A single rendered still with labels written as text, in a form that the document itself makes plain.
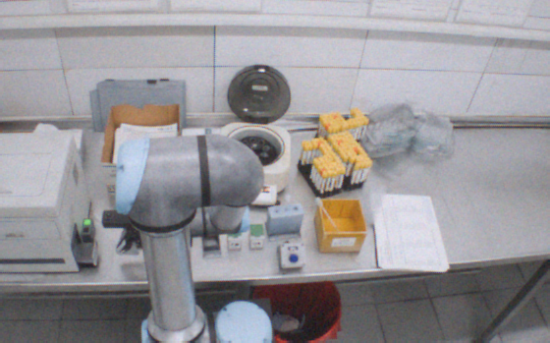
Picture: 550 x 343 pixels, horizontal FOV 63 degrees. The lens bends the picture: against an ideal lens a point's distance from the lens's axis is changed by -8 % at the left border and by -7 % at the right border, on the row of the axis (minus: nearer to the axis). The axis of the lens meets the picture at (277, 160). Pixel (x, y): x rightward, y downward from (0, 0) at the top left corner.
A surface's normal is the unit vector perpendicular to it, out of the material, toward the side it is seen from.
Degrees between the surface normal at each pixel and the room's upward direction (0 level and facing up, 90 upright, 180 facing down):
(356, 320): 0
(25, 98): 90
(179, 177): 51
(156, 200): 76
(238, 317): 8
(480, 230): 0
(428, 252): 0
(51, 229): 90
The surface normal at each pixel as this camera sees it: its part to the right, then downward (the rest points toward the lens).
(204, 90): 0.13, 0.70
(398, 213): 0.10, -0.71
